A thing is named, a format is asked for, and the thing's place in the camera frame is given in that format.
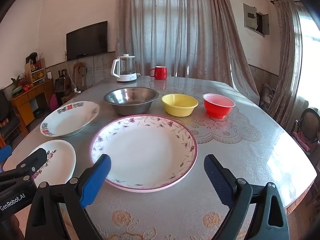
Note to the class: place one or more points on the patterned grey bag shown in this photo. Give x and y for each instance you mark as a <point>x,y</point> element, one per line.
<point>267,95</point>

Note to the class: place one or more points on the black wall television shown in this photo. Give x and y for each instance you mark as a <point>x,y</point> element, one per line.
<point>87,41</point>

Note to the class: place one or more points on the black armchair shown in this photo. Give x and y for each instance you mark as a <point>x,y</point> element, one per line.
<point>8,122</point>

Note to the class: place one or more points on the small wooden display shelf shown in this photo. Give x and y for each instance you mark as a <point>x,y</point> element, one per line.
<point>37,72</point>

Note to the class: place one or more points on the small white rose plate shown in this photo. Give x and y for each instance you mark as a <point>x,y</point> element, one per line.
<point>61,160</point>

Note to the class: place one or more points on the pink seat cushion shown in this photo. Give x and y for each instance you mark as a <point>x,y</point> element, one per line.
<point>303,141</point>

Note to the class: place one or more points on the large purple floral rim plate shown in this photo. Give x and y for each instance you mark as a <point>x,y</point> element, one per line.
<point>145,150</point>

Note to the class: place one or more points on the wooden chair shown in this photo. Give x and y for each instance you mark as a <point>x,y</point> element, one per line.
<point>79,76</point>

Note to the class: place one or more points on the narrow grey sheer curtain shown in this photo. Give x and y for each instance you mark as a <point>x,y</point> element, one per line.
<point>287,55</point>

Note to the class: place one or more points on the white glass electric kettle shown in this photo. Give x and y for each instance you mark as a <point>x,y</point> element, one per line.
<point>125,77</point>

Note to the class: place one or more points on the yellow plastic bowl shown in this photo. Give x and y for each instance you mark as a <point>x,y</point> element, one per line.
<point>178,107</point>

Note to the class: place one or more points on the black floor speaker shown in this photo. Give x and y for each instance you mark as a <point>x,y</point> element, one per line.
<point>60,87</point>

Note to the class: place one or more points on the bright window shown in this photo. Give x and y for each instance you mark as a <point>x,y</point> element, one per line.
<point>310,55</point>

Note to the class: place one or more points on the white plate red blue print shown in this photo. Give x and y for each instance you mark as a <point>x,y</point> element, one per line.
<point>70,120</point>

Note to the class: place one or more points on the pink ball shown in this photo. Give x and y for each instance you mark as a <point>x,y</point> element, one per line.
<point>53,103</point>

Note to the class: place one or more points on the red mug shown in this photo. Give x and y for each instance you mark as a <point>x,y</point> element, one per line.
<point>160,73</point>

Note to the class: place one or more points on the red plastic bowl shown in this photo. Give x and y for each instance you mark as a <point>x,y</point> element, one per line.
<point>218,107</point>

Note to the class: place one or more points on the wide grey sheer curtain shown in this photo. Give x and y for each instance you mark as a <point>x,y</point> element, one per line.
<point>175,30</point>

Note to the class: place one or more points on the grey wall electrical box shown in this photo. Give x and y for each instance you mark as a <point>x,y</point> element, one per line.
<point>250,17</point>

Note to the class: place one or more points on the white power strip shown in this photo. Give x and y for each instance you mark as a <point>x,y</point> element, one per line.
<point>76,89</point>

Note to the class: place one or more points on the dark round-back chair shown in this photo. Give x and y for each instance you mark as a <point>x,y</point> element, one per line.
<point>311,120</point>

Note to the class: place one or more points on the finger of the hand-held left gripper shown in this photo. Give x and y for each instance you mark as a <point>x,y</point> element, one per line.
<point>37,157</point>
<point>5,153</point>

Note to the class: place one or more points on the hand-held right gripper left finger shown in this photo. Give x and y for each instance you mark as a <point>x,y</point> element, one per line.
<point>96,180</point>

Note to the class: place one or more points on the orange wooden cabinet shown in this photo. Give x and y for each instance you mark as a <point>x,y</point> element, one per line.
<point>27,102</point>

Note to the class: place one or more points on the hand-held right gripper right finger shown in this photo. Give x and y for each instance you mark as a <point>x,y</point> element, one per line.
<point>217,180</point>

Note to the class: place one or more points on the short dark curtain rod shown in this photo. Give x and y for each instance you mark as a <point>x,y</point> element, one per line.
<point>277,1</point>

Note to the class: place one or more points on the potted green plant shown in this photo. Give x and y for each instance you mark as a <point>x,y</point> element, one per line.
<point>17,81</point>

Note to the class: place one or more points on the stainless steel bowl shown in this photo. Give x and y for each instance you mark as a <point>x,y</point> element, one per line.
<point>130,107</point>

